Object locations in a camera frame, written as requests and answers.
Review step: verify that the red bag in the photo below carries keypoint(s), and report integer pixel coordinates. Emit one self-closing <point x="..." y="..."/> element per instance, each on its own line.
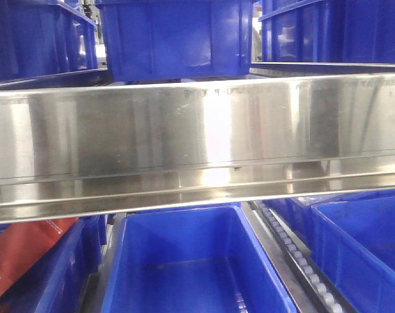
<point x="23" y="244"/>

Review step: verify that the lower roller track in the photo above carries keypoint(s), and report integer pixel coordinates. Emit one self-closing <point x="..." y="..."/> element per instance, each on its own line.
<point x="310" y="283"/>

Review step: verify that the blue bin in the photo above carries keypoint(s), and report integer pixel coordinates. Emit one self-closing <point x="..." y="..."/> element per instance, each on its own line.
<point x="352" y="240"/>
<point x="166" y="40"/>
<point x="56" y="282"/>
<point x="44" y="37"/>
<point x="328" y="31"/>

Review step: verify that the blue bin lower level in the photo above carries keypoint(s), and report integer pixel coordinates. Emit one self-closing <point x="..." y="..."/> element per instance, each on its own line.
<point x="193" y="260"/>

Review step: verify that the steel shelf front rail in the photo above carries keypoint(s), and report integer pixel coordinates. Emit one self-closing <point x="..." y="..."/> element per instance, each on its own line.
<point x="90" y="150"/>

